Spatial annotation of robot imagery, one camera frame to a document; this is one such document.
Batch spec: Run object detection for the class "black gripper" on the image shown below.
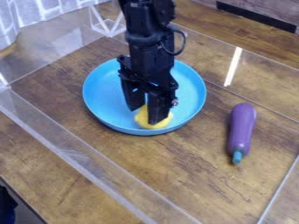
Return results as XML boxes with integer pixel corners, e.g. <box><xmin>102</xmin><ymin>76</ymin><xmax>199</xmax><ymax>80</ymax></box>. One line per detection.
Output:
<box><xmin>116</xmin><ymin>38</ymin><xmax>179</xmax><ymax>125</ymax></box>

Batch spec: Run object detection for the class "yellow lemon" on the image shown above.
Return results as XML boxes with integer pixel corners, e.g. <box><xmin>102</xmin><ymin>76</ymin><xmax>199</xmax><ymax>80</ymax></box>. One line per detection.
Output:
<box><xmin>134</xmin><ymin>104</ymin><xmax>175</xmax><ymax>130</ymax></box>

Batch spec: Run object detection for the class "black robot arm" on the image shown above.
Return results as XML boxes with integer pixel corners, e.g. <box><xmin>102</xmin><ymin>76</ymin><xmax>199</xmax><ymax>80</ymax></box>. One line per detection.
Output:
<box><xmin>116</xmin><ymin>0</ymin><xmax>179</xmax><ymax>125</ymax></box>

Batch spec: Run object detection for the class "blue round tray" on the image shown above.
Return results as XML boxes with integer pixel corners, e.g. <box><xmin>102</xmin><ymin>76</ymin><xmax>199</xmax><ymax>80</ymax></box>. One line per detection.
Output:
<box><xmin>82</xmin><ymin>59</ymin><xmax>207</xmax><ymax>136</ymax></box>

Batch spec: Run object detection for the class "purple toy eggplant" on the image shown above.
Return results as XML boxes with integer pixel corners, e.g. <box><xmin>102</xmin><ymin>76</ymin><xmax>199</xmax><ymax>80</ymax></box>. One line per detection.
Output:
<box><xmin>229</xmin><ymin>103</ymin><xmax>258</xmax><ymax>165</ymax></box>

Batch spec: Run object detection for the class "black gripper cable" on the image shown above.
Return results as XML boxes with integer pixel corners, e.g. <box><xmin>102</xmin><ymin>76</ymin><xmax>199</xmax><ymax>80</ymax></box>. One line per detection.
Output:
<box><xmin>161</xmin><ymin>24</ymin><xmax>189</xmax><ymax>57</ymax></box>

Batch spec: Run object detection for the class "clear acrylic corner bracket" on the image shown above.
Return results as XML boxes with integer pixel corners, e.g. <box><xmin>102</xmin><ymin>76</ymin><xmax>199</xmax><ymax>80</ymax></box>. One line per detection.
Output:
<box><xmin>88</xmin><ymin>6</ymin><xmax>127</xmax><ymax>38</ymax></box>

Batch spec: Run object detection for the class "clear acrylic enclosure wall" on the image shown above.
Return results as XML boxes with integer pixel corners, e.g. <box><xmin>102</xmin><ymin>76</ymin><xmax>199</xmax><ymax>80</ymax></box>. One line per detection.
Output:
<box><xmin>0</xmin><ymin>0</ymin><xmax>299</xmax><ymax>224</ymax></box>

